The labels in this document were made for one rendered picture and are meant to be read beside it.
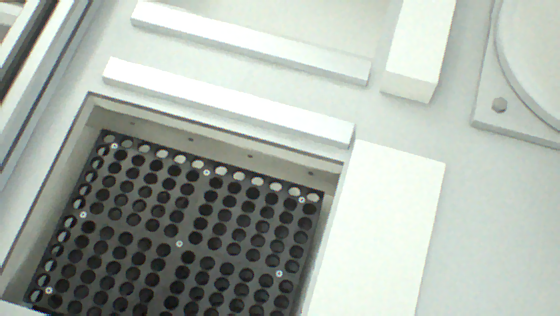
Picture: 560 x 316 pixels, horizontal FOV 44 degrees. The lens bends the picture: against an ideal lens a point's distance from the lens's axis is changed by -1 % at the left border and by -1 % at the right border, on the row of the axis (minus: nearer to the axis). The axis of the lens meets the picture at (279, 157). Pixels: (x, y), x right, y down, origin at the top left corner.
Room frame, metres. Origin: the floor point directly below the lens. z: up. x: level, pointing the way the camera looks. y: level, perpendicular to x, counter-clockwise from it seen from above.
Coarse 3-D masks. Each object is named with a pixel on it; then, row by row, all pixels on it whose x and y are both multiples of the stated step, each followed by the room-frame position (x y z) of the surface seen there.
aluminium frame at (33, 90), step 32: (64, 0) 0.39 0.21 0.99; (96, 0) 0.42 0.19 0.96; (32, 32) 0.35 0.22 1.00; (64, 32) 0.36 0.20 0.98; (32, 64) 0.32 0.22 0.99; (64, 64) 0.35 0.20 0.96; (0, 96) 0.28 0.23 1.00; (32, 96) 0.30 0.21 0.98; (0, 128) 0.26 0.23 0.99; (32, 128) 0.28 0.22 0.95; (0, 160) 0.23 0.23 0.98; (0, 192) 0.22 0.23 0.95
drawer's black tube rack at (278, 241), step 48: (144, 144) 0.30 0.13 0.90; (96, 192) 0.25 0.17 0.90; (144, 192) 0.26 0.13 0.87; (192, 192) 0.25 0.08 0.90; (240, 192) 0.26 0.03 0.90; (288, 192) 0.26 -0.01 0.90; (96, 240) 0.20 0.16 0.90; (144, 240) 0.21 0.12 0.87; (192, 240) 0.22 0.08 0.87; (240, 240) 0.22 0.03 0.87; (288, 240) 0.21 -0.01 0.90; (48, 288) 0.15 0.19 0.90; (96, 288) 0.16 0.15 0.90; (144, 288) 0.16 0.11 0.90; (192, 288) 0.16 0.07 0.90; (240, 288) 0.18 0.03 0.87; (288, 288) 0.18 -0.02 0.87
